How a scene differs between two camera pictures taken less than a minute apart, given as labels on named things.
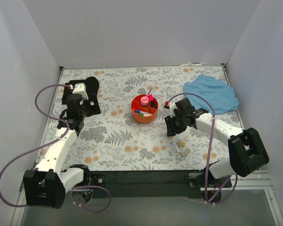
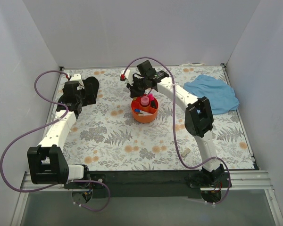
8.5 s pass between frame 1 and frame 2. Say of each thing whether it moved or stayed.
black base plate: stayed
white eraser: stayed
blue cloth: stayed
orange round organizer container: stayed
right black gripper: moved
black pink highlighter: stayed
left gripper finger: moved
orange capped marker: moved
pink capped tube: stayed
